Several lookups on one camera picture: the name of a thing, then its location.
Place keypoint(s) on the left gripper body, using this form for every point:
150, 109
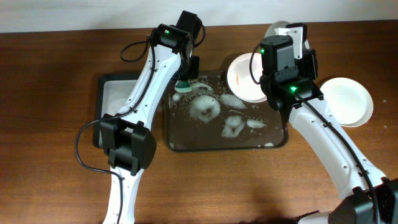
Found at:
191, 72

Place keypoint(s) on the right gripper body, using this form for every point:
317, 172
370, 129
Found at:
311, 64

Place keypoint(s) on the green yellow sponge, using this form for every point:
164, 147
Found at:
182, 86

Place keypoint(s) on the pale green plate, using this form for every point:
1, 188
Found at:
297, 31

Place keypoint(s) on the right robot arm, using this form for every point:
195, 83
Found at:
289, 69

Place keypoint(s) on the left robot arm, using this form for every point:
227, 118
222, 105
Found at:
126, 136

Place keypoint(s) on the dark brown serving tray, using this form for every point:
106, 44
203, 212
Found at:
211, 118

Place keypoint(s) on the black soapy water tray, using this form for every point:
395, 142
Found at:
113, 91

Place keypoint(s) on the pink white plate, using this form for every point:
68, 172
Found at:
240, 81

